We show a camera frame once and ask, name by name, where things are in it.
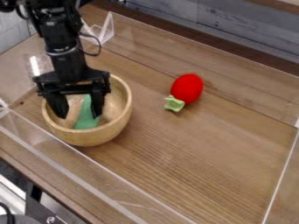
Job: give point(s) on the clear acrylic corner bracket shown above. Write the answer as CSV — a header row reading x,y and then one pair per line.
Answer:
x,y
101,30

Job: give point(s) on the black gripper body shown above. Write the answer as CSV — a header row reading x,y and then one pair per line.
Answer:
x,y
73,77

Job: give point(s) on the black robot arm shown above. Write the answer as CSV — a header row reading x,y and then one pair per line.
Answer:
x,y
57,21

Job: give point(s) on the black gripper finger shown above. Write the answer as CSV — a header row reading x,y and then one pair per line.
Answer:
x,y
59,104
97,102

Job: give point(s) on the black metal stand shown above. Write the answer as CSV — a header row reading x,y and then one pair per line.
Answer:
x,y
21,209

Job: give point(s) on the brown wooden bowl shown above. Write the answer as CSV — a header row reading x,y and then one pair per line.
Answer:
x,y
78,131

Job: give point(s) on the green rectangular block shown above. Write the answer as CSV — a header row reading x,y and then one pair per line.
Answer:
x,y
86,116

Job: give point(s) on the clear acrylic tray wall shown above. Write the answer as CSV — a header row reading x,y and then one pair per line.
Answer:
x,y
94,192

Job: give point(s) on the red toy strawberry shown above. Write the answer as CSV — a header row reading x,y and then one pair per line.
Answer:
x,y
186,92

